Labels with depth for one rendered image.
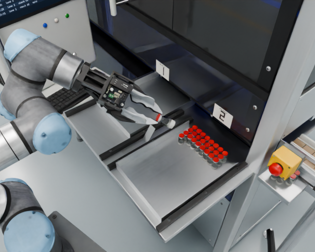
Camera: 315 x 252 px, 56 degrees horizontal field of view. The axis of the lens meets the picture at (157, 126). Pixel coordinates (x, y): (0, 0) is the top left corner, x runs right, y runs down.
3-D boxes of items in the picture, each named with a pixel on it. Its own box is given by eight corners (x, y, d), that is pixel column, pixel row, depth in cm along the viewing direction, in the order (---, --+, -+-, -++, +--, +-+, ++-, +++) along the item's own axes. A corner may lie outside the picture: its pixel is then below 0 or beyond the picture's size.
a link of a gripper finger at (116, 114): (132, 127, 70) (99, 108, 68) (131, 128, 71) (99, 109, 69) (142, 110, 71) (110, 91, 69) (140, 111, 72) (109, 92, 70)
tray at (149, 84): (158, 75, 143) (158, 69, 140) (195, 104, 128) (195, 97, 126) (96, 104, 128) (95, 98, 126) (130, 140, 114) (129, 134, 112)
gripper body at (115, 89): (123, 113, 63) (70, 87, 60) (117, 116, 71) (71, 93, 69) (138, 81, 64) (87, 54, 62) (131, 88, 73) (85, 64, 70)
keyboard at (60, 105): (96, 70, 158) (95, 66, 156) (114, 81, 152) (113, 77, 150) (30, 109, 137) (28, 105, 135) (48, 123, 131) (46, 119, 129)
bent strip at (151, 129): (151, 134, 116) (150, 124, 112) (155, 138, 115) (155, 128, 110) (121, 151, 110) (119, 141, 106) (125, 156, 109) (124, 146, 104)
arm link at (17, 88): (6, 131, 61) (25, 86, 58) (-11, 103, 67) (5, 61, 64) (41, 133, 68) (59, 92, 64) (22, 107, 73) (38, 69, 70)
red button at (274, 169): (273, 165, 94) (276, 157, 91) (283, 173, 92) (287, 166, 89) (265, 171, 93) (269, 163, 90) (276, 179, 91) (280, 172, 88)
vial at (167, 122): (173, 121, 74) (158, 114, 73) (176, 120, 72) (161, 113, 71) (170, 129, 74) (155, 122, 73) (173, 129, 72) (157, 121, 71)
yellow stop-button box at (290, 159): (279, 155, 99) (286, 141, 94) (298, 169, 95) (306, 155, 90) (265, 166, 96) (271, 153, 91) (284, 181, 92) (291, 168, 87)
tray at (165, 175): (188, 126, 119) (188, 120, 117) (236, 168, 105) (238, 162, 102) (116, 168, 105) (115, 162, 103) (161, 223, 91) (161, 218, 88)
